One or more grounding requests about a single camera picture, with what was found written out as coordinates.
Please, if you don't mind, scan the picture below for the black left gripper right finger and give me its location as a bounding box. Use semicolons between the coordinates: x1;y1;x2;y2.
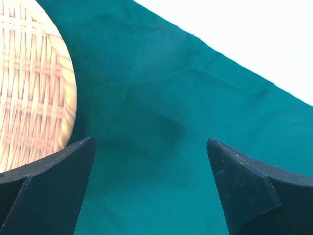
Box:
207;138;313;235

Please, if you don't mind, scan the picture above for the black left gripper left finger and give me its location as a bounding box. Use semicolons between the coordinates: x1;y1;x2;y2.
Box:
0;137;96;235

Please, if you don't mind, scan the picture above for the round woven bamboo tray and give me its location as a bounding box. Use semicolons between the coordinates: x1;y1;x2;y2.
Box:
0;0;77;172

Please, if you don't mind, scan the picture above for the green surgical cloth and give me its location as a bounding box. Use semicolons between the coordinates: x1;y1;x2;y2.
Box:
39;0;313;235

